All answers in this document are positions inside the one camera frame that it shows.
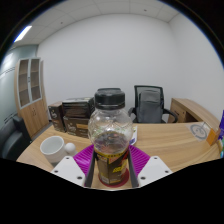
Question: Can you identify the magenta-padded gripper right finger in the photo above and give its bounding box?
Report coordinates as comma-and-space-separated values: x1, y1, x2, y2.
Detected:
127, 143, 174, 188

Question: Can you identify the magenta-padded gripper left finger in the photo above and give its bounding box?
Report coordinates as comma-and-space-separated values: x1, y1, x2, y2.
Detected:
50, 143, 98, 188

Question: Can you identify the clear black-capped drink bottle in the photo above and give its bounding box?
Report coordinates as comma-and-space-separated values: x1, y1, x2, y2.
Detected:
87, 88, 134, 187

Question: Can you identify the white and grey mug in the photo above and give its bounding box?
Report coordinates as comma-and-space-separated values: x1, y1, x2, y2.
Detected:
39, 135, 78, 167

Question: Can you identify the brown flat carton box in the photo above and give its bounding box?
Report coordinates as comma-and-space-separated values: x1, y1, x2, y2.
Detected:
62, 115, 91, 139

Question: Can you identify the round grey paper disc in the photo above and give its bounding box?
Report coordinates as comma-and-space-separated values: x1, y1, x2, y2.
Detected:
189, 122, 211, 141

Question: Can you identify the wooden cabinet with glass doors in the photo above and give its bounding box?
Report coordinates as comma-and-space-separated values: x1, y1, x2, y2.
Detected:
14, 57, 50, 138

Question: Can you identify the black leather sofa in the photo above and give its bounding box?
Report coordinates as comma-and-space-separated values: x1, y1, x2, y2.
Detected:
0, 114, 33, 161

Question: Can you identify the small orange box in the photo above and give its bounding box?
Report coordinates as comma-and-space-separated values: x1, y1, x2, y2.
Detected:
205, 128, 221, 147

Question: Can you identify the wooden side desk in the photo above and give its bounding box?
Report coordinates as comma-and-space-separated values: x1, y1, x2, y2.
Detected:
167, 97, 221, 131

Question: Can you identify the black mesh-back office chair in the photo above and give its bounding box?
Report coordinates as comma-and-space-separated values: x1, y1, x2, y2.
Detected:
128, 84, 179, 124

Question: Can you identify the ceiling strip light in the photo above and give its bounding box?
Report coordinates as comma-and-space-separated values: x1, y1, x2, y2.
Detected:
13, 25, 33, 43

